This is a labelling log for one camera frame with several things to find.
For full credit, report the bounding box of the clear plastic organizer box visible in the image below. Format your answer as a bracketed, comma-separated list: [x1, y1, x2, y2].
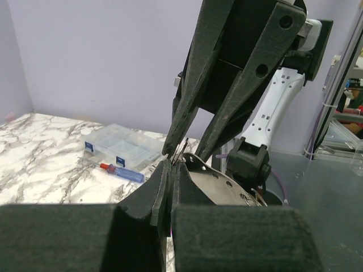
[82, 124, 163, 172]

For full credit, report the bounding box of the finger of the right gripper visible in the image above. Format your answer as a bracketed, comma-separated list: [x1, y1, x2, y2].
[162, 1, 234, 155]
[196, 1, 306, 160]

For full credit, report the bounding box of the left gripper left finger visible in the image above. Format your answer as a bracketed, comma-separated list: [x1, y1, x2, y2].
[1, 160, 171, 271]

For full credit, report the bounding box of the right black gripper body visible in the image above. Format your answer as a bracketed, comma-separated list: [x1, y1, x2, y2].
[198, 1, 277, 111]

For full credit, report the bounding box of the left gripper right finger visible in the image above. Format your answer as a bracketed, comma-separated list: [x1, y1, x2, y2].
[171, 163, 323, 271]

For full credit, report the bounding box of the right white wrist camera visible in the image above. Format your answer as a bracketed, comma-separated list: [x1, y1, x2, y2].
[296, 19, 322, 52]

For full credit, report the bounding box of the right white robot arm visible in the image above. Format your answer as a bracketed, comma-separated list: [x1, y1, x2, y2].
[162, 1, 334, 205]

